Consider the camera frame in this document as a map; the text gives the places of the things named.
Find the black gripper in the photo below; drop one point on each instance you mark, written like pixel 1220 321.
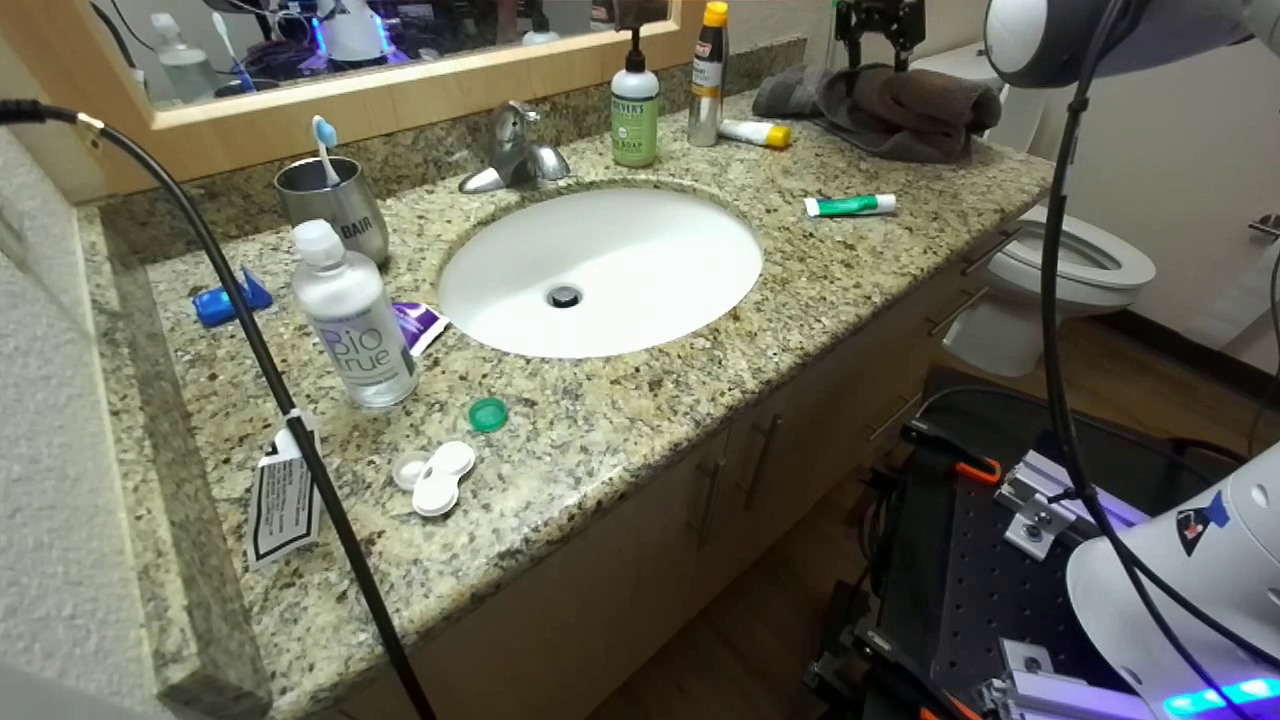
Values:
pixel 881 13

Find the white sunscreen tube yellow cap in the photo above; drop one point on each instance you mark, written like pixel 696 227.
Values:
pixel 760 132

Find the spray can with orange cap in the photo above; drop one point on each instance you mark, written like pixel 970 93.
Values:
pixel 706 93

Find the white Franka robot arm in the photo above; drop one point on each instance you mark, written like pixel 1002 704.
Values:
pixel 1174 35

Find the green white toothpaste tube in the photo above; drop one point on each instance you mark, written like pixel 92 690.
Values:
pixel 852 204

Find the brown folded towel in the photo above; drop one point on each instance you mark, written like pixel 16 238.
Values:
pixel 920 114

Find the green soap pump bottle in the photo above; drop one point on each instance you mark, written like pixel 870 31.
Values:
pixel 634 125

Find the white toilet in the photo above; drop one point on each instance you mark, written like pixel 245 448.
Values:
pixel 1107 266

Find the white oval sink basin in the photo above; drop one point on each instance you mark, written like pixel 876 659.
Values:
pixel 640 266

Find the chrome faucet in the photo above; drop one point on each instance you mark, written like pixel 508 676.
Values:
pixel 517 163

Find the orange black clamp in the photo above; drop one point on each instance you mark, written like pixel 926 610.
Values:
pixel 985 471

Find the purple packet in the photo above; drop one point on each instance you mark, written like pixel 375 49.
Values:
pixel 423 324

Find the small green round cap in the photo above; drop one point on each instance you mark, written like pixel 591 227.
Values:
pixel 488 414

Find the blue white toothbrush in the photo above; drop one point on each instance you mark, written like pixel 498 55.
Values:
pixel 327 132

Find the metal toothbrush cup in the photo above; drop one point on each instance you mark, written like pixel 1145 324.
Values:
pixel 335 213

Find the wooden vanity cabinet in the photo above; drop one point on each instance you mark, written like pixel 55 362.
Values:
pixel 640 574

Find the clear contact solution bottle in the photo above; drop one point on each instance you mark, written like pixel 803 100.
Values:
pixel 357 343

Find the small blue plastic item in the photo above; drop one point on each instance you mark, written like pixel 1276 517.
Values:
pixel 222 305

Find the metal wall holder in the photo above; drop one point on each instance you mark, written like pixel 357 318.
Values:
pixel 1267 231

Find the wood framed wall mirror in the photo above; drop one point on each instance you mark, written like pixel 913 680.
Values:
pixel 402 82

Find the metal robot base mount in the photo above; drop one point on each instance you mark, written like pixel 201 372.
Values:
pixel 1054 513

